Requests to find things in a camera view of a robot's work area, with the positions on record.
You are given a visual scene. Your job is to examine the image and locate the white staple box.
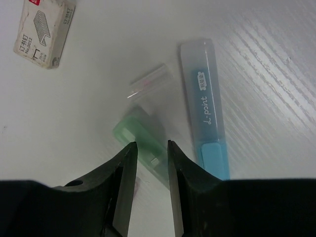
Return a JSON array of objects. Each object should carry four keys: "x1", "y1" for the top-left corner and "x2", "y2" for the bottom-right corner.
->
[{"x1": 13, "y1": 0, "x2": 77, "y2": 69}]

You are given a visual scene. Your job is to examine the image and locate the green highlighter marker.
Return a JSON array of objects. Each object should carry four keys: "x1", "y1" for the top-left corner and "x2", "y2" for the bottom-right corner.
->
[{"x1": 113, "y1": 104, "x2": 169, "y2": 188}]

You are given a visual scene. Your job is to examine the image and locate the clear marker cap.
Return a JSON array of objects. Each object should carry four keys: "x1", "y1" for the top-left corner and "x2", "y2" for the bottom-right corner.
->
[{"x1": 127, "y1": 64, "x2": 173, "y2": 100}]

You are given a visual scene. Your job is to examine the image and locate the blue highlighter marker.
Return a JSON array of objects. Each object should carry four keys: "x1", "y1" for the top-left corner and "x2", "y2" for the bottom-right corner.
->
[{"x1": 180, "y1": 39, "x2": 230, "y2": 180}]

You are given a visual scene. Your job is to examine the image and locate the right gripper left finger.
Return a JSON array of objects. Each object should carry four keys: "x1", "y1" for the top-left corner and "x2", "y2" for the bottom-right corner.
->
[{"x1": 0, "y1": 142, "x2": 138, "y2": 237}]

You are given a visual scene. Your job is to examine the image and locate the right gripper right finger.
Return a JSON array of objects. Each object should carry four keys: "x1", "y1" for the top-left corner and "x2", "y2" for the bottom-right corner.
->
[{"x1": 167, "y1": 141, "x2": 316, "y2": 237}]

